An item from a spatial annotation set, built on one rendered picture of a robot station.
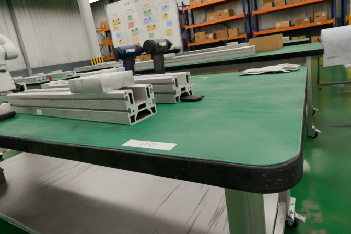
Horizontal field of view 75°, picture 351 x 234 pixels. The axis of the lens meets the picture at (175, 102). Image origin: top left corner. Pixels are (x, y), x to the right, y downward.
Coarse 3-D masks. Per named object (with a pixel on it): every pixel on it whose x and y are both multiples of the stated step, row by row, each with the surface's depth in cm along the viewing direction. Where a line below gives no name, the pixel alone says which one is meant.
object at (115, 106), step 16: (16, 96) 95; (32, 96) 85; (48, 96) 78; (64, 96) 71; (80, 96) 65; (96, 96) 61; (112, 96) 57; (128, 96) 55; (144, 96) 60; (16, 112) 100; (32, 112) 89; (48, 112) 81; (64, 112) 74; (80, 112) 68; (96, 112) 63; (112, 112) 58; (128, 112) 56; (144, 112) 63
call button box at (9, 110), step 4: (0, 104) 89; (4, 104) 88; (8, 104) 90; (0, 108) 87; (4, 108) 88; (8, 108) 90; (0, 112) 87; (4, 112) 88; (8, 112) 90; (12, 112) 93; (0, 116) 87; (4, 116) 88; (8, 116) 90; (12, 116) 91; (0, 120) 87
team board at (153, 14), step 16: (128, 0) 401; (144, 0) 386; (160, 0) 371; (176, 0) 361; (112, 16) 429; (128, 16) 410; (144, 16) 394; (160, 16) 379; (176, 16) 366; (112, 32) 439; (128, 32) 420; (144, 32) 404; (160, 32) 388; (176, 32) 373; (176, 48) 380
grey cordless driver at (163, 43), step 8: (152, 40) 93; (160, 40) 97; (168, 40) 102; (144, 48) 94; (152, 48) 92; (160, 48) 96; (168, 48) 102; (160, 56) 98; (160, 64) 98; (160, 72) 98; (168, 72) 103
